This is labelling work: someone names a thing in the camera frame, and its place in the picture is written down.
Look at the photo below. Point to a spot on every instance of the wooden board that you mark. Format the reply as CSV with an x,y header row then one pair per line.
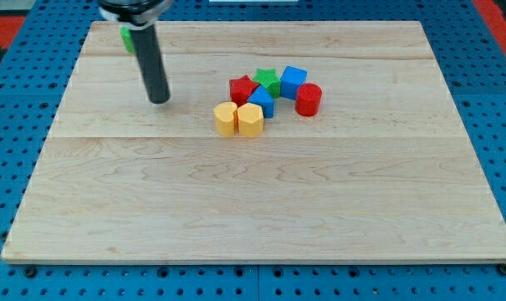
x,y
384,174

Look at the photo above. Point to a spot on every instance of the blue triangle block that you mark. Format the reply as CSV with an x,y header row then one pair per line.
x,y
261,97

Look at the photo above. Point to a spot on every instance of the red cylinder block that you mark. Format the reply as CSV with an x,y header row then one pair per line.
x,y
308,99

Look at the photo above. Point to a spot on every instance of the red star block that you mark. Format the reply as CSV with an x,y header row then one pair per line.
x,y
241,89

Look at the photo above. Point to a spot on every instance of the green star block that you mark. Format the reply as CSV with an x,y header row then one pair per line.
x,y
269,79

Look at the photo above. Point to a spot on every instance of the robot arm flange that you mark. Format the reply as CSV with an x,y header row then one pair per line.
x,y
134,13

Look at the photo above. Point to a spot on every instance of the yellow pentagon block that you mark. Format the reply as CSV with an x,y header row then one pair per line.
x,y
250,120

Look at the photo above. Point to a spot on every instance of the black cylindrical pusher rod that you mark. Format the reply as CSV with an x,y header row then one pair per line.
x,y
148,54

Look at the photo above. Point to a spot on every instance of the yellow heart block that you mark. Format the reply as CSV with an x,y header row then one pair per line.
x,y
225,118

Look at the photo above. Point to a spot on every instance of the blue cube block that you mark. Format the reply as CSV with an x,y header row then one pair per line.
x,y
291,79

